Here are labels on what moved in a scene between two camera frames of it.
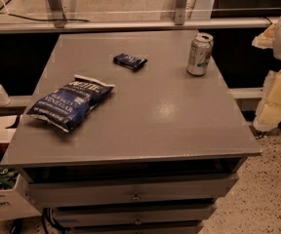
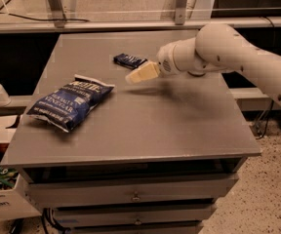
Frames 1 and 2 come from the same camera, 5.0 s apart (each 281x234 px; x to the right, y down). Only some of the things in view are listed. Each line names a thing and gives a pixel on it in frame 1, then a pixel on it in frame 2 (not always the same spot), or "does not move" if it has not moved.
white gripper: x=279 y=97 -> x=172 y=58
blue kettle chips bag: x=64 y=106 does not move
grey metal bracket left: x=56 y=5 does not move
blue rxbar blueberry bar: x=129 y=61 does not move
